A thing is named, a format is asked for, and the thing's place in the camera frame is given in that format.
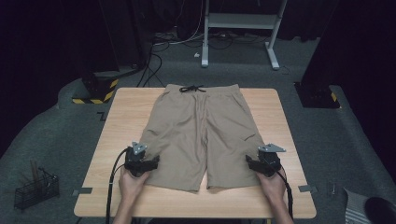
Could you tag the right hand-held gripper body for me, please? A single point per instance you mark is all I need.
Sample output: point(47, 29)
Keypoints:
point(269, 163)

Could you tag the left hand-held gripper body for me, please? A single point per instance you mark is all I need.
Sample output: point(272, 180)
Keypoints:
point(135, 161)

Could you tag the person's left hand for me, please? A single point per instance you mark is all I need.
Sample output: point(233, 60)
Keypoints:
point(132, 186)

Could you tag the person's right hand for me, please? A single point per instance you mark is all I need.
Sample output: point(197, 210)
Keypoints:
point(274, 188)

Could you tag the grey tape strip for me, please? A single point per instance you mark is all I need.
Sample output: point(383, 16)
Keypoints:
point(307, 188)
point(83, 190)

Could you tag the striped cloth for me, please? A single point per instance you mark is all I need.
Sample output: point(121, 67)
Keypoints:
point(355, 208)

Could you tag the wooden sticks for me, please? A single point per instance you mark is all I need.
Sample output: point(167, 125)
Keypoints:
point(35, 174)

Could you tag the white metal stand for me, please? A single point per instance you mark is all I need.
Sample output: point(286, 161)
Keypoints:
point(239, 21)

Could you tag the small metal bracket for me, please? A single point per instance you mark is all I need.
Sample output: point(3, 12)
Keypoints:
point(332, 188)

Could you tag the black post with striped base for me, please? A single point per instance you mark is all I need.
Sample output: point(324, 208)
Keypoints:
point(99, 88)

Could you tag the black post base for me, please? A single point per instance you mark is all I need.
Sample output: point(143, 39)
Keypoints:
point(316, 95)

